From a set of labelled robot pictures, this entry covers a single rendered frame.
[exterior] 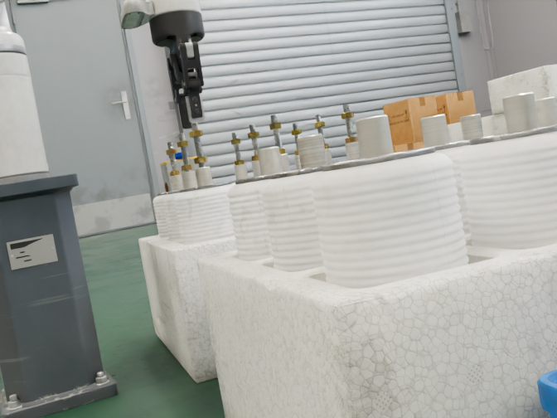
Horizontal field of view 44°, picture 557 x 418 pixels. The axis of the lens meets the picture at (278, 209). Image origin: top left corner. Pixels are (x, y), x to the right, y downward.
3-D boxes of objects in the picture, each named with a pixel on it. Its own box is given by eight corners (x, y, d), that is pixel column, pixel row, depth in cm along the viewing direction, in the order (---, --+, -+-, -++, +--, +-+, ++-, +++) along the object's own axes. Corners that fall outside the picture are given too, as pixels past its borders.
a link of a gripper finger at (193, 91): (185, 82, 95) (191, 119, 95) (188, 78, 92) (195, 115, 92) (196, 81, 95) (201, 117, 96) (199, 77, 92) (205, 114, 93)
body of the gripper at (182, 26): (205, 2, 95) (216, 70, 95) (195, 19, 103) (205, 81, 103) (151, 7, 93) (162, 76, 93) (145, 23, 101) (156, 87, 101)
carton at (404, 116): (442, 137, 481) (434, 94, 479) (414, 142, 470) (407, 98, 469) (415, 142, 508) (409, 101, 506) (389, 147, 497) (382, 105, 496)
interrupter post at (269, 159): (265, 182, 67) (259, 148, 67) (259, 183, 69) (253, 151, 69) (288, 178, 68) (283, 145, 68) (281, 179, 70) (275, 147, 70)
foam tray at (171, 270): (196, 384, 90) (171, 250, 89) (155, 333, 128) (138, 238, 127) (451, 317, 102) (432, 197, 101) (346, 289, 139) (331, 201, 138)
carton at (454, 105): (479, 131, 496) (472, 89, 495) (452, 135, 487) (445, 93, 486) (453, 135, 524) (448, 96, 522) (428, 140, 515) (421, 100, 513)
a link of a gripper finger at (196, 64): (177, 43, 92) (182, 88, 94) (180, 43, 90) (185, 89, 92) (196, 41, 93) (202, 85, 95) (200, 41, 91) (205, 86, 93)
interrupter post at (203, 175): (207, 190, 101) (203, 167, 100) (217, 188, 99) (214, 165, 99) (194, 191, 99) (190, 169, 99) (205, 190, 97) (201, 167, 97)
